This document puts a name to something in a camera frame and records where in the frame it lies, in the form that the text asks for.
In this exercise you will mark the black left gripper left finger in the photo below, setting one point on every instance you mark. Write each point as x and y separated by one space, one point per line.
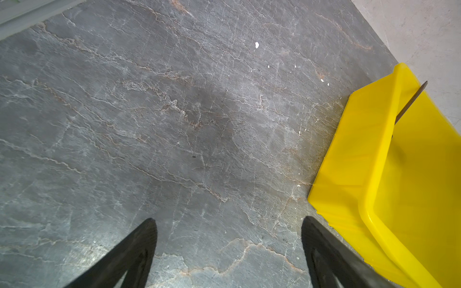
130 261

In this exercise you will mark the black yellow handled screwdriver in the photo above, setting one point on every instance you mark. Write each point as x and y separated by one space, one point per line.
410 102

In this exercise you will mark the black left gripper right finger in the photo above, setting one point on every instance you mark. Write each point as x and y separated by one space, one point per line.
331 264

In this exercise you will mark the yellow plastic bin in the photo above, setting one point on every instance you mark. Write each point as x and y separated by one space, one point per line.
393 191

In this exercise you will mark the left aluminium frame post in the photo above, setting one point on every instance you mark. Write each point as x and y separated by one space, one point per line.
17 16

